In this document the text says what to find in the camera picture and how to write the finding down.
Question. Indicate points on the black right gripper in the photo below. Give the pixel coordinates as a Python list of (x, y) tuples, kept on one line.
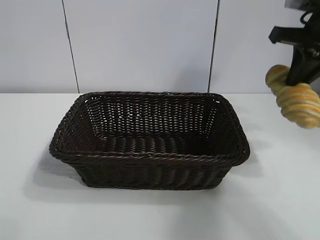
[(290, 37)]

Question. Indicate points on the dark brown woven wicker basket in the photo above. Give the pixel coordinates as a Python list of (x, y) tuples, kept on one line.
[(150, 172)]

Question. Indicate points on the long twisted striped bread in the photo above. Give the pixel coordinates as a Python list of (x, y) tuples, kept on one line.
[(300, 105)]

